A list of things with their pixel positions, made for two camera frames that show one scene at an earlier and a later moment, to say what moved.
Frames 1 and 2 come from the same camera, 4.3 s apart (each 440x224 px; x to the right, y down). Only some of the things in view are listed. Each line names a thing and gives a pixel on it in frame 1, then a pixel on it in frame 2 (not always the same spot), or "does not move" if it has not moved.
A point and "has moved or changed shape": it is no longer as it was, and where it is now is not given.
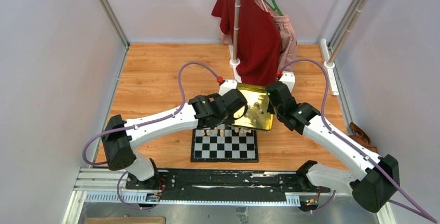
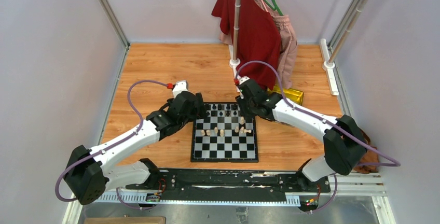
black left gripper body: [227, 120] → [197, 112]
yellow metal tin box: [258, 116] has moved or changed shape
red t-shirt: [260, 49] does not move
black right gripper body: [272, 110] → [247, 107]
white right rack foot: [329, 66] does not move
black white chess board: [224, 143] does not move
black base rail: [253, 186] does not move
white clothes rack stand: [234, 61] does not move
